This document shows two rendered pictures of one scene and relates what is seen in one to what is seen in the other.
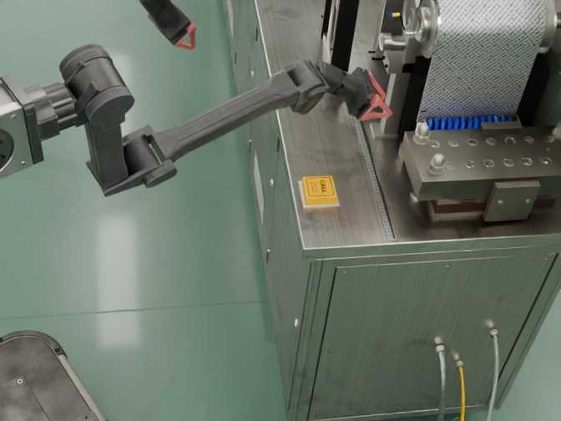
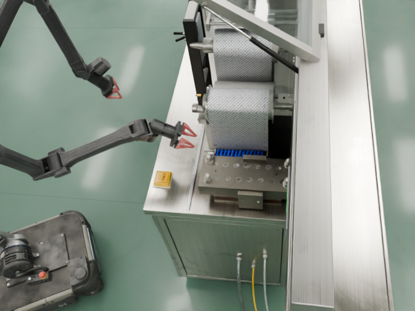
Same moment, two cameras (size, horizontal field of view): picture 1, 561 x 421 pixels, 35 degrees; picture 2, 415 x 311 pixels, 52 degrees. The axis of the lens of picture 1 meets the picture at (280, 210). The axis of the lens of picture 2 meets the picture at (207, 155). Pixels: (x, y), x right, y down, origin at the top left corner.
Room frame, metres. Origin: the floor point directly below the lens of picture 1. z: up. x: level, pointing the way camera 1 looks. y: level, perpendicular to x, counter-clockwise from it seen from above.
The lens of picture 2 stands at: (0.54, -0.82, 2.51)
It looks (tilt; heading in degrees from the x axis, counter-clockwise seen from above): 53 degrees down; 29
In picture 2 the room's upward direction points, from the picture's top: 11 degrees counter-clockwise
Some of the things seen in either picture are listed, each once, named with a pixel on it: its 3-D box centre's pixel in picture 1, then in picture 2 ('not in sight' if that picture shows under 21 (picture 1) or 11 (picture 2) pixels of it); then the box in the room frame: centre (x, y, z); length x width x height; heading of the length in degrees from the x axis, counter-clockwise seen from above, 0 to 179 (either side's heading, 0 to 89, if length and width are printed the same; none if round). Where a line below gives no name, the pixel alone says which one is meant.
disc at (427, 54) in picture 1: (428, 23); (209, 103); (1.61, -0.27, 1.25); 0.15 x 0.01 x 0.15; 12
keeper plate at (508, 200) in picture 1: (511, 201); (250, 200); (1.38, -0.51, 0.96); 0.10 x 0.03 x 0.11; 102
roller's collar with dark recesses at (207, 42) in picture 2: not in sight; (210, 45); (1.85, -0.20, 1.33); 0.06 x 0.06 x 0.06; 12
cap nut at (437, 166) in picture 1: (437, 162); (207, 176); (1.39, -0.33, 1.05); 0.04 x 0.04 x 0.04
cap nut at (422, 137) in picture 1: (422, 132); (209, 157); (1.48, -0.30, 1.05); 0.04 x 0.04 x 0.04
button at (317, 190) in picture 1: (319, 190); (162, 178); (1.40, -0.08, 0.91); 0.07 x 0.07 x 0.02; 12
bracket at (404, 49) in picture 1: (392, 84); (207, 127); (1.63, -0.23, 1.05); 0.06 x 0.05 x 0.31; 102
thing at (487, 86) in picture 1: (474, 88); (239, 137); (1.57, -0.41, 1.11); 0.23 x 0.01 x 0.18; 102
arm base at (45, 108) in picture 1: (42, 112); not in sight; (0.99, 0.38, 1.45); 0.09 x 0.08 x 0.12; 40
